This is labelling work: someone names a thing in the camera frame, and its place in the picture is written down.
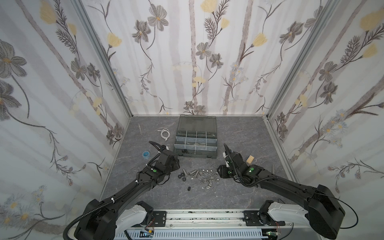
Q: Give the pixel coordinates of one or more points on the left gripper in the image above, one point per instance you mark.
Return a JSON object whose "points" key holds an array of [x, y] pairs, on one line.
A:
{"points": [[163, 154]]}

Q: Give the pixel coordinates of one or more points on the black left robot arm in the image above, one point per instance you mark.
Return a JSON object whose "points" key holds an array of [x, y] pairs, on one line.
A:
{"points": [[99, 220]]}

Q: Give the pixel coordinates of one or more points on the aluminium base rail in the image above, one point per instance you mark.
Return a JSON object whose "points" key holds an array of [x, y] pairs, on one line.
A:
{"points": [[209, 218]]}

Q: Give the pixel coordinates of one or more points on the pile of screws and nuts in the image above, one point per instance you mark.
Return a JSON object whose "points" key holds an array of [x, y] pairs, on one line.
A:
{"points": [[206, 177]]}

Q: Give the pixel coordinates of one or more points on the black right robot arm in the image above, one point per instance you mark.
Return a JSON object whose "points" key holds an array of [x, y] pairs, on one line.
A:
{"points": [[314, 207]]}

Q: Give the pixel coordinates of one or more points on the green compartment organizer box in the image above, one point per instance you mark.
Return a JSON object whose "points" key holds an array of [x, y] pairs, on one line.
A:
{"points": [[197, 137]]}

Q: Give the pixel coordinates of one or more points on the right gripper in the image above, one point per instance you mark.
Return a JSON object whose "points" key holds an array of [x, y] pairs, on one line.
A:
{"points": [[232, 162]]}

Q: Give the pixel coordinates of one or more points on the white slotted cable duct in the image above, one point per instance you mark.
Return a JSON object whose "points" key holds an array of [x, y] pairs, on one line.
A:
{"points": [[202, 234]]}

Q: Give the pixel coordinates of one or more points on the small wooden block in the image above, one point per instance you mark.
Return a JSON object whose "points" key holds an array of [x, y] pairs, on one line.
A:
{"points": [[250, 160]]}

